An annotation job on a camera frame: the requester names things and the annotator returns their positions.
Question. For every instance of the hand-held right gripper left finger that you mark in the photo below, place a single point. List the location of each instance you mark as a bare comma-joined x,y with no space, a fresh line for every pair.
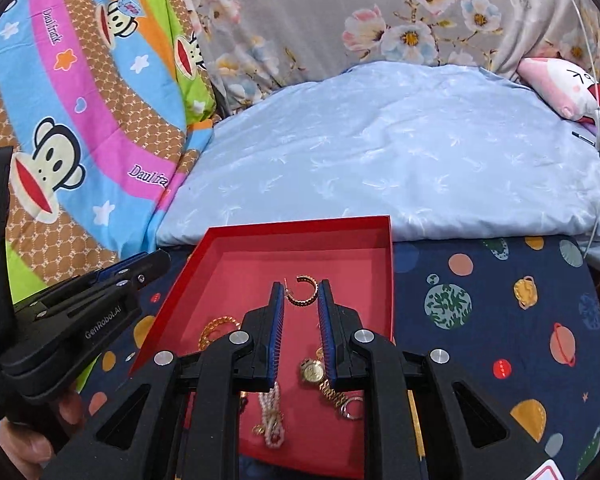
279,330

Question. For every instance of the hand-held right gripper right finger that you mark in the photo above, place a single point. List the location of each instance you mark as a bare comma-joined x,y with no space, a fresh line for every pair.
325,330

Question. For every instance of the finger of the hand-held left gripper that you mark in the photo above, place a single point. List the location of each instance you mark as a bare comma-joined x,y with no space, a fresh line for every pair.
125,263
130,280

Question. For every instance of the gold link watch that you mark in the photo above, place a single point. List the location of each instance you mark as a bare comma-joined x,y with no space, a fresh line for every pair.
312,371

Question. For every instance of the red cardboard box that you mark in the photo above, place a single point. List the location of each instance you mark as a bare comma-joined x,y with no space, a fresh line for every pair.
280,255

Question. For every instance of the person's left hand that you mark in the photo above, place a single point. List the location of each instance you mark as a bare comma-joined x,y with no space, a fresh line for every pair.
30,440

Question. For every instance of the colourful cartoon monkey blanket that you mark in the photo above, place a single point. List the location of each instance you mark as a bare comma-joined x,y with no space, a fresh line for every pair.
105,110

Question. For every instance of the navy planet-print bedsheet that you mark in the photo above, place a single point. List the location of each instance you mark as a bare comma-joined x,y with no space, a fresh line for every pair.
480,360

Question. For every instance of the light blue pillow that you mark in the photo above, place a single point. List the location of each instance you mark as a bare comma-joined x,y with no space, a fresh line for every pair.
380,160

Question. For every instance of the white red-edged card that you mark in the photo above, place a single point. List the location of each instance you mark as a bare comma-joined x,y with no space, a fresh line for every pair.
547,474

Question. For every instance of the grey floral cloth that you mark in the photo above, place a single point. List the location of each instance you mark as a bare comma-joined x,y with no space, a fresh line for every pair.
330,10

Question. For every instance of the pink plush pillow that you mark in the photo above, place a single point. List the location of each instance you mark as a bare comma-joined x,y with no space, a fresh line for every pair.
565,85

